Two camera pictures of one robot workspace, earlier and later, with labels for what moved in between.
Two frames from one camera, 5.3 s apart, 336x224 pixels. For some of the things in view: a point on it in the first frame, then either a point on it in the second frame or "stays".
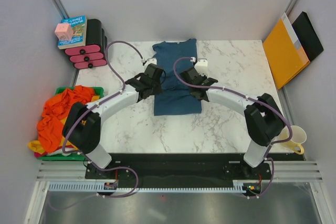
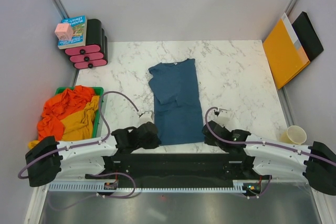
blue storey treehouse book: (79, 24) stays
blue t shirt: (175, 98) to (178, 103)
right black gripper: (205, 77) to (209, 142)
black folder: (307, 36) stays
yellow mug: (298, 138) stays
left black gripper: (158, 90) to (155, 143)
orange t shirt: (56, 108) stays
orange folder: (285, 55) stays
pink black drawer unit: (94, 54) stays
